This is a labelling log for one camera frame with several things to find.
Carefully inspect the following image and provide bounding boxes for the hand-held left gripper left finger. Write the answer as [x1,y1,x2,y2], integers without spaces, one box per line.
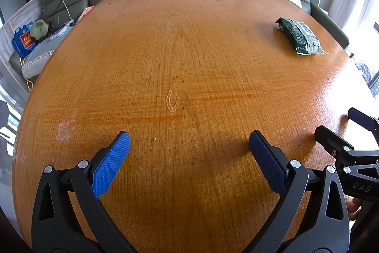
[31,131,138,253]

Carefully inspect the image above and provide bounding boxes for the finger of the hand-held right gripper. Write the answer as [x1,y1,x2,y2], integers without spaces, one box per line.
[348,107,379,132]
[314,125,379,166]

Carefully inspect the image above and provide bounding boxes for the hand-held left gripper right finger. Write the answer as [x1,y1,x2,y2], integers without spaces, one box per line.
[249,130,350,253]

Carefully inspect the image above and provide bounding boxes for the person's right hand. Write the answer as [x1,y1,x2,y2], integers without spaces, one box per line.
[348,198,362,221]

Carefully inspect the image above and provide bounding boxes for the green snack packet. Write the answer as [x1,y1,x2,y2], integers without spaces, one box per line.
[274,17,328,56]

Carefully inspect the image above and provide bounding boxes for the grey quilted sofa cover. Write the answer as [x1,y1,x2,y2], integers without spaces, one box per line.
[21,23,74,79]

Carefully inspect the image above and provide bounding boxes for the clear plastic package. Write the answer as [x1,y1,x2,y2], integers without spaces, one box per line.
[49,20,74,40]

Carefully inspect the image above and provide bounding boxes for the blue shopping bag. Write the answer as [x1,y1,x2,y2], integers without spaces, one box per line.
[12,21,39,58]

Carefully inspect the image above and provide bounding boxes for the green hat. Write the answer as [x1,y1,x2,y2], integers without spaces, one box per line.
[30,18,54,42]

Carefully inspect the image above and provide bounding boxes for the pink plush toy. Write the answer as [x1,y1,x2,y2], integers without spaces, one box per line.
[78,6,95,21]

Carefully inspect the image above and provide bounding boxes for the yellow cable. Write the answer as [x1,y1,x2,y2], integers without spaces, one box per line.
[20,57,32,92]

